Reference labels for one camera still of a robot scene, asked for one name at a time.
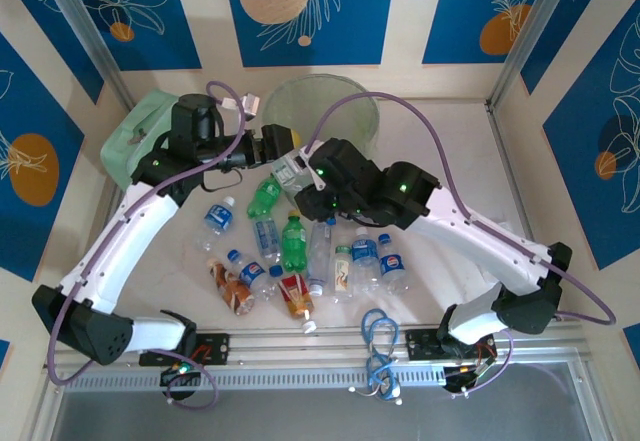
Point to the crushed green Sprite bottle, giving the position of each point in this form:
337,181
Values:
265,195

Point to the Pocari Sweat bottle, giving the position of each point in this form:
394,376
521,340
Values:
364,258

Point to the clear bottle white cap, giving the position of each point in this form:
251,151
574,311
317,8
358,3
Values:
319,258

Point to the pale blue label clear bottle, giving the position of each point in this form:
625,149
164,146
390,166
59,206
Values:
266,238

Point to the cream green label tea bottle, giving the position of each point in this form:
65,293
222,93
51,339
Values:
342,273

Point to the blue label water bottle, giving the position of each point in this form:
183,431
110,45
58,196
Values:
217,221

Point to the Pepsi logo water bottle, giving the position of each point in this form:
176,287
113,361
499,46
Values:
392,265
252,273

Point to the red yellow label bottle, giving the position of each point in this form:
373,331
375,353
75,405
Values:
297,301

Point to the brown label bottle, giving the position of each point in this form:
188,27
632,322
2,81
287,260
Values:
231,288

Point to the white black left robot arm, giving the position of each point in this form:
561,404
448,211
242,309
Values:
135,231

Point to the pale green plastic bin liner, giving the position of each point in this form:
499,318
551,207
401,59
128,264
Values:
300,92

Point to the mint green lidded container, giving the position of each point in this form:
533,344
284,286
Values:
125,141

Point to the aluminium frame post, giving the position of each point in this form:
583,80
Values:
530,31
85,31

